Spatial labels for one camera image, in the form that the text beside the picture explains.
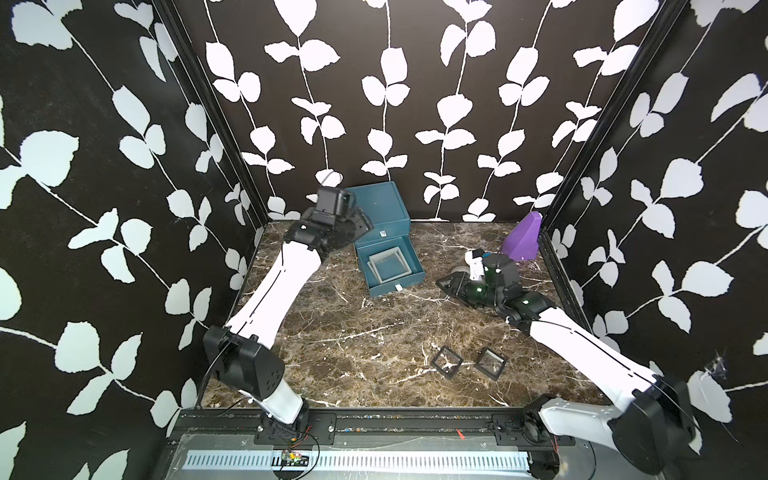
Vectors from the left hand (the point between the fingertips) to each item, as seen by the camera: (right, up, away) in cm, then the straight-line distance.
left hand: (366, 219), depth 78 cm
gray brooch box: (+5, -14, +19) cm, 24 cm away
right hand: (+19, -16, -1) cm, 25 cm away
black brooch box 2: (+35, -42, +7) cm, 55 cm away
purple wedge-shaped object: (+53, -5, +25) cm, 59 cm away
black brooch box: (+23, -41, +7) cm, 48 cm away
